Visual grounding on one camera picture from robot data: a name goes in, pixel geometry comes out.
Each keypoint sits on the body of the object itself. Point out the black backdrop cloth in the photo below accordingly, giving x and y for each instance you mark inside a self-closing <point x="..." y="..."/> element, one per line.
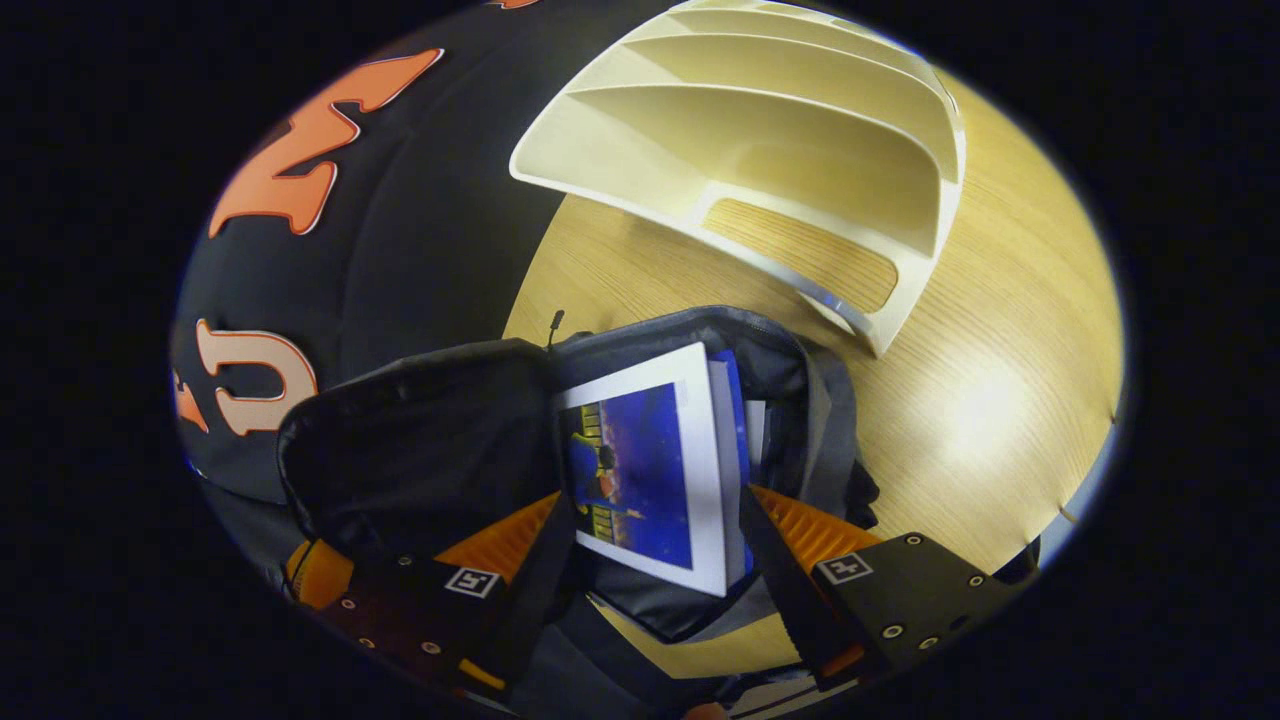
<point x="430" y="220"/>

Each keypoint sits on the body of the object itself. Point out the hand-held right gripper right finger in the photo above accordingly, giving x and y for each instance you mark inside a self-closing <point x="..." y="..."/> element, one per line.
<point x="775" y="580"/>

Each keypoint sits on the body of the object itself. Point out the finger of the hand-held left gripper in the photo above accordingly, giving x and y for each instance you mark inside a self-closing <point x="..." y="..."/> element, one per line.
<point x="318" y="575"/>

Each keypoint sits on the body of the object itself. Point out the grey fabric schoolbag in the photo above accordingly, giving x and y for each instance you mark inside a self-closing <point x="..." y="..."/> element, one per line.
<point x="420" y="450"/>

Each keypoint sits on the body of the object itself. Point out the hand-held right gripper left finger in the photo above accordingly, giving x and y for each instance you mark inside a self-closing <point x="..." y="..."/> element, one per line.
<point x="545" y="580"/>

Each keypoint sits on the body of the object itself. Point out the blue book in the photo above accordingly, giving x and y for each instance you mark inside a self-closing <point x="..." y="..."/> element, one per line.
<point x="650" y="470"/>

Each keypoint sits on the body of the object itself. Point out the white plastic bookshelf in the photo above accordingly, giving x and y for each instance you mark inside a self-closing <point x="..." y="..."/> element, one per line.
<point x="760" y="150"/>

